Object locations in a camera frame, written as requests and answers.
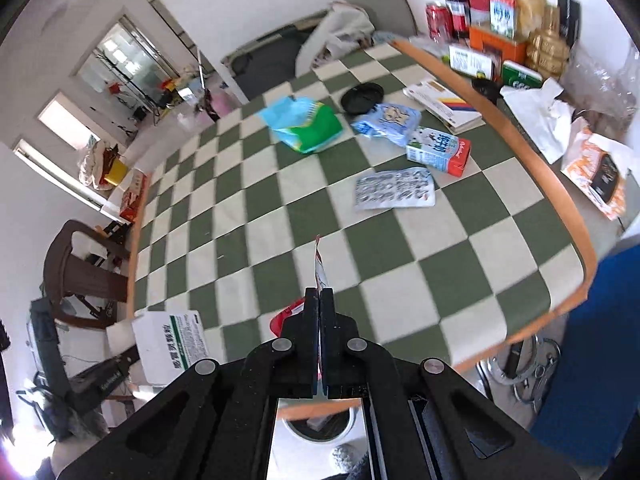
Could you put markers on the grey sofa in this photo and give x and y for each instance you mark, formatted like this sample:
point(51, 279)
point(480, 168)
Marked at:
point(385, 10)

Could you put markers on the light blue snack packet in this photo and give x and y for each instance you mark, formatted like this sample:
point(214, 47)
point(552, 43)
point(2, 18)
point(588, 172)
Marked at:
point(385, 122)

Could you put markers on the green blue snack bag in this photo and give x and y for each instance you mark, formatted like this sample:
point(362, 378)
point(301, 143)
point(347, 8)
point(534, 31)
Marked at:
point(305, 125)

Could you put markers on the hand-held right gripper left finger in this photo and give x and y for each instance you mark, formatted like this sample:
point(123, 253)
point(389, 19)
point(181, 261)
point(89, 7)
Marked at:
point(311, 310)

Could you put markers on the white green medicine box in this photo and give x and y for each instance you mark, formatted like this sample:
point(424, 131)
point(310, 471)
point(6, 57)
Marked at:
point(170, 345)

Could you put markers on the white striped booklet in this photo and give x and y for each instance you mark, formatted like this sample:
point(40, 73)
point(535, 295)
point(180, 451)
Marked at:
point(445, 102)

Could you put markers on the white printed snack packet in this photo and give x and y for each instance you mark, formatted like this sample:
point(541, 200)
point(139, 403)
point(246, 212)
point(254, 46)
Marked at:
point(395, 187)

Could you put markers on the blue cushion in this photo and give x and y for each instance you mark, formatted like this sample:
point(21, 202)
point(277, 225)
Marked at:
point(600, 360)

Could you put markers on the black box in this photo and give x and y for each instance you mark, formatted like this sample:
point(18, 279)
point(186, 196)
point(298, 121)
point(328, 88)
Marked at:
point(568, 15)

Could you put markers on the white plastic bag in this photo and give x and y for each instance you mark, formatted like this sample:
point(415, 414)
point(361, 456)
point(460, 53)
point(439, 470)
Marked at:
point(545, 115)

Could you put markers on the red cardboard box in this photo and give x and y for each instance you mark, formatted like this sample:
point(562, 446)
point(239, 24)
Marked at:
point(135, 195)

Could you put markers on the orange box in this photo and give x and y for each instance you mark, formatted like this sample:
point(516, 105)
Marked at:
point(500, 50)

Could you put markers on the white cloth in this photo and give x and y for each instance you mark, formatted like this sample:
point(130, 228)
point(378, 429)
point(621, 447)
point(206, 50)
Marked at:
point(340, 30)

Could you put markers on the blue green milk carton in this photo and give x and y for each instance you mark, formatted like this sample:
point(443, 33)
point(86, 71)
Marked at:
point(440, 150)

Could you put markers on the orange white food bag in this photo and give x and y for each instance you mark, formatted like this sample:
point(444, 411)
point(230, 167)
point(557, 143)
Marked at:
point(595, 170)

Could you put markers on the green white checkered tablecloth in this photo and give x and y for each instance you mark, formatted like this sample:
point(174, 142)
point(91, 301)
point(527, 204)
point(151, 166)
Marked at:
point(300, 220)

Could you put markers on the dark drink bottle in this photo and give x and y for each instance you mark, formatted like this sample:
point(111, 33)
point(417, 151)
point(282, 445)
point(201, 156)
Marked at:
point(456, 2)

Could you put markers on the white green flat box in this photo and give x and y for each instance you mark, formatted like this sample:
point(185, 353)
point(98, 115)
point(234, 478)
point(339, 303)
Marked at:
point(470, 62)

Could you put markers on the white stuffed bag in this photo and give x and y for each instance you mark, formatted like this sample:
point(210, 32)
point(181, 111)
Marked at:
point(92, 165)

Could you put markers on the black round lid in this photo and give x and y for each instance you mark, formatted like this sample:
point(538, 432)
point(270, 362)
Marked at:
point(362, 97)

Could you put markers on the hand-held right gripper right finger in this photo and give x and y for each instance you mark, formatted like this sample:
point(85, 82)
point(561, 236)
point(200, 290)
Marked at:
point(327, 310)

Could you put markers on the dark wooden chair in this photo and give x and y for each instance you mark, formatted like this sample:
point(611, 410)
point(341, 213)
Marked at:
point(75, 280)

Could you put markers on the gold bottle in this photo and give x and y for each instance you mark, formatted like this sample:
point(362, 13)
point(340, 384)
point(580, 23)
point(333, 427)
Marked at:
point(547, 45)

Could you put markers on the red soda can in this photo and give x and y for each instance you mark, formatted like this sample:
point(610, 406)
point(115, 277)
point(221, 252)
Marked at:
point(439, 20)

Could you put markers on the white round trash bin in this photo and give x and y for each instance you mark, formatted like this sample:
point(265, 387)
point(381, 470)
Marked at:
point(300, 427)

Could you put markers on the red white snack wrapper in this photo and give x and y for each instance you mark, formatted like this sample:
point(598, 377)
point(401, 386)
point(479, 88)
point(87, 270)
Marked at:
point(320, 272)

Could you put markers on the clear plastic bag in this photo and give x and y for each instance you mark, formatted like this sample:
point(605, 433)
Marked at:
point(605, 80)

